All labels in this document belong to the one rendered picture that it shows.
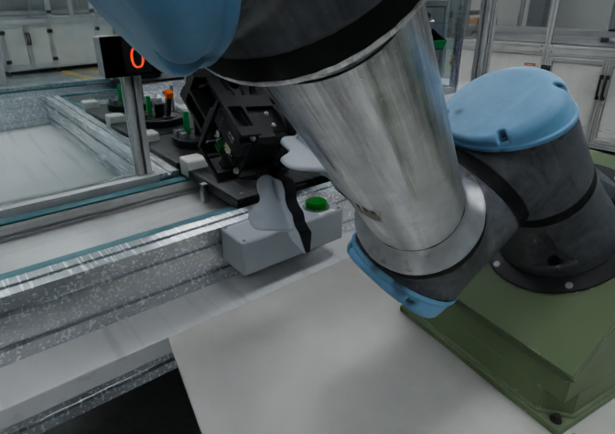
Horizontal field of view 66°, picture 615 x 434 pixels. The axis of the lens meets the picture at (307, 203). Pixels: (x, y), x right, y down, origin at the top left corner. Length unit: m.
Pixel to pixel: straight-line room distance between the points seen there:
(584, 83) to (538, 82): 4.29
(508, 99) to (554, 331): 0.26
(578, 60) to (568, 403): 4.26
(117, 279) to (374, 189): 0.52
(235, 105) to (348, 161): 0.23
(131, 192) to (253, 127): 0.58
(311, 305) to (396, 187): 0.50
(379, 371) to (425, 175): 0.41
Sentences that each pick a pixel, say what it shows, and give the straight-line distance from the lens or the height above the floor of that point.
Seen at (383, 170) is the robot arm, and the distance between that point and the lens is 0.27.
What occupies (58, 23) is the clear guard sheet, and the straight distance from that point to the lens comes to 0.98.
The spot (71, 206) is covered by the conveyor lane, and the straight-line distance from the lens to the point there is 0.98.
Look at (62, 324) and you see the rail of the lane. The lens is 0.76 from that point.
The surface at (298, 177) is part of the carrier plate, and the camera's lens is 0.96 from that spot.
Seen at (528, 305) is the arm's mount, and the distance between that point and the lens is 0.62.
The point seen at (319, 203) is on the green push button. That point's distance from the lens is 0.83.
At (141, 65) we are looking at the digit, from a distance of 0.96.
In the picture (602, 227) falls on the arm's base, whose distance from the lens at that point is 0.60.
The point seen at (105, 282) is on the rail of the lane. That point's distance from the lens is 0.75.
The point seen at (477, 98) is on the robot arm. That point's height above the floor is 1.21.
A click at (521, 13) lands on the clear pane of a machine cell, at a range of 4.92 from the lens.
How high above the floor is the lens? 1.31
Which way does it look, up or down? 24 degrees down
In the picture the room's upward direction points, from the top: straight up
